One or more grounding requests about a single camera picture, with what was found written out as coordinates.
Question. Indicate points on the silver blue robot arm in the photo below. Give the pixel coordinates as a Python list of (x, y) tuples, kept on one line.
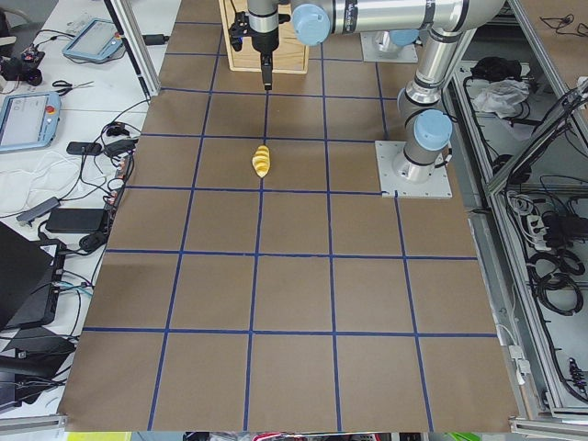
[(446, 23)]

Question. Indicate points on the white power strip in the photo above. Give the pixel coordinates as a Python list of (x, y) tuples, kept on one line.
[(537, 232)]

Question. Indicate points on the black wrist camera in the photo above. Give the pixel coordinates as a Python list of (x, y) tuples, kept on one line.
[(238, 30)]

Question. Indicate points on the black laptop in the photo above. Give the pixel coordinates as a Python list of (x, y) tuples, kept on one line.
[(30, 271)]

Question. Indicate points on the brown gridded table mat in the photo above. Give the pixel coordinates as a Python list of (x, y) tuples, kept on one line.
[(304, 301)]

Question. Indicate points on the blue teach pendant upper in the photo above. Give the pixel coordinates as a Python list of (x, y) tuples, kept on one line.
[(97, 42)]

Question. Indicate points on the blue teach pendant lower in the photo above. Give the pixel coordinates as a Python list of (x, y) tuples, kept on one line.
[(29, 121)]

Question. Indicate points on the yellow toy croissant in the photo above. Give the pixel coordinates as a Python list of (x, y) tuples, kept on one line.
[(261, 161)]

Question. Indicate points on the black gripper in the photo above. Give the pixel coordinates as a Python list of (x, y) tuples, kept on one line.
[(265, 40)]

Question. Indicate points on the black power adapter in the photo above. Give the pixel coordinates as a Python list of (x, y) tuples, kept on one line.
[(75, 220)]

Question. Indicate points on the black scissors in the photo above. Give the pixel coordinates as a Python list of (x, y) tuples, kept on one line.
[(63, 87)]

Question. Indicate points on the blue teach pendant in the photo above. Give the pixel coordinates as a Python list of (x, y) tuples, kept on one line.
[(97, 42), (29, 121)]

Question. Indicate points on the grey usb hub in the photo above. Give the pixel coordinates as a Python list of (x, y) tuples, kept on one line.
[(42, 209)]

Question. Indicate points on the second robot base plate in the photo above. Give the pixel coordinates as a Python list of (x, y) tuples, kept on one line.
[(397, 46)]

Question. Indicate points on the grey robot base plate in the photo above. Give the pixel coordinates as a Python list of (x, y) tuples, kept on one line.
[(399, 178)]

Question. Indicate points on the wooden drawer cabinet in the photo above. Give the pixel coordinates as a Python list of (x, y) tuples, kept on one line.
[(291, 56)]

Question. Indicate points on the white crumpled cloth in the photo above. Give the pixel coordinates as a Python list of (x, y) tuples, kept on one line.
[(502, 98)]

